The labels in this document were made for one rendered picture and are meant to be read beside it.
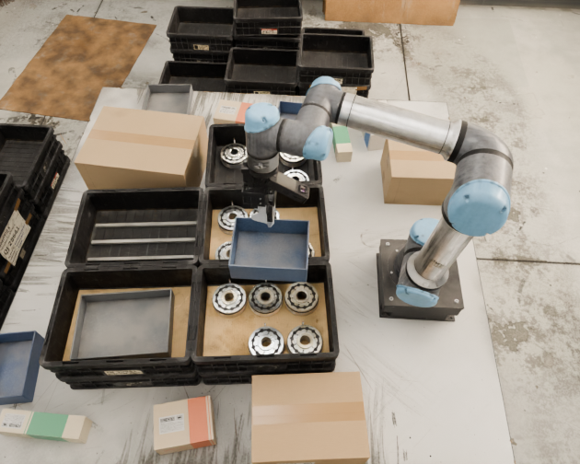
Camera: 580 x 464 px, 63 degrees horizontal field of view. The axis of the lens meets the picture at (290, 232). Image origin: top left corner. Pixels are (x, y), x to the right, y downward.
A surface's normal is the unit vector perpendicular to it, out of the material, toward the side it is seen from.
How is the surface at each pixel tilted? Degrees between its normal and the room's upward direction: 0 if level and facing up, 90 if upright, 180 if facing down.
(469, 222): 84
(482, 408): 0
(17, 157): 0
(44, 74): 0
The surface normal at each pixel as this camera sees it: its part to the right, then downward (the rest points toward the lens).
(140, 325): 0.01, -0.56
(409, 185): -0.04, 0.83
